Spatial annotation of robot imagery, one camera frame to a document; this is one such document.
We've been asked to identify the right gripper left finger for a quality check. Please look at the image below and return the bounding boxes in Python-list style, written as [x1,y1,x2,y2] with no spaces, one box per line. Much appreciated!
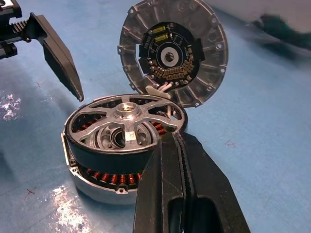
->
[132,132,191,233]

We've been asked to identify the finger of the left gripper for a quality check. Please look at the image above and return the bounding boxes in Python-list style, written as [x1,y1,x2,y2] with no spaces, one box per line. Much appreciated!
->
[25,12,85,102]

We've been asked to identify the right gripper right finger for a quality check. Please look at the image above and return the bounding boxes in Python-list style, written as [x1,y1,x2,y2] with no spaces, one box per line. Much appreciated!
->
[173,131,251,233]

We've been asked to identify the black motor rotor silver spokes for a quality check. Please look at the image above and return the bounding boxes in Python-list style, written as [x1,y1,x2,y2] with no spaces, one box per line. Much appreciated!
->
[63,94,190,168]

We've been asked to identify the motor stator base copper windings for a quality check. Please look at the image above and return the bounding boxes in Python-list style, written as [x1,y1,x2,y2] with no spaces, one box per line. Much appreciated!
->
[60,132,153,205]

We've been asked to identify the motor end cover circuit board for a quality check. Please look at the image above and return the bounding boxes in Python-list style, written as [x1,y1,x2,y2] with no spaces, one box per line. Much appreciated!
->
[117,0,230,109]

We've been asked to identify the dark torn patch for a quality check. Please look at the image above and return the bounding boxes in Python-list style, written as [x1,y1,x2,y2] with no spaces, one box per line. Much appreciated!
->
[247,14,311,60]

